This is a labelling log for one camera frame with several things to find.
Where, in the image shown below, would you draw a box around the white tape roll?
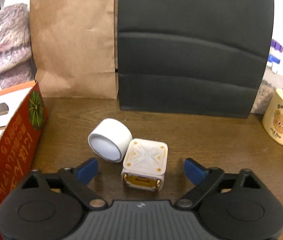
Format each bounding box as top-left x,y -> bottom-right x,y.
88,119 -> 133,163

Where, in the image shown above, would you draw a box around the white gold cube box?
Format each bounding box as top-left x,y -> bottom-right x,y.
121,138 -> 168,193

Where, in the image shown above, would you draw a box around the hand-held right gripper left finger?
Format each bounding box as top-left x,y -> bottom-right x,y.
21,157 -> 108,211

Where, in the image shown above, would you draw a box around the pink mottled vase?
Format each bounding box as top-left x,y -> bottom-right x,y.
0,3 -> 35,90

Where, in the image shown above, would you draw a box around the clear jar grainy contents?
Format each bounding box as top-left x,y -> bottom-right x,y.
250,79 -> 278,115

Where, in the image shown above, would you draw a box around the cream bear mug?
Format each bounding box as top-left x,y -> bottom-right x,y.
262,88 -> 283,153

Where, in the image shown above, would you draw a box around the purple blue packet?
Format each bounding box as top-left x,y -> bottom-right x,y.
267,39 -> 283,65

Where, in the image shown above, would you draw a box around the black paper bag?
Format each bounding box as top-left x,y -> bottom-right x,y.
116,0 -> 275,119

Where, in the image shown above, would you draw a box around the red cardboard box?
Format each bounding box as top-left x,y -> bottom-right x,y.
0,80 -> 49,240

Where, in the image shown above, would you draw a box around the brown paper bag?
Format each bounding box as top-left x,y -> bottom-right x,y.
29,0 -> 119,100

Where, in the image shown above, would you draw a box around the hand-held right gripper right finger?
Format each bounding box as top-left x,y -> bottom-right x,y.
174,157 -> 262,210

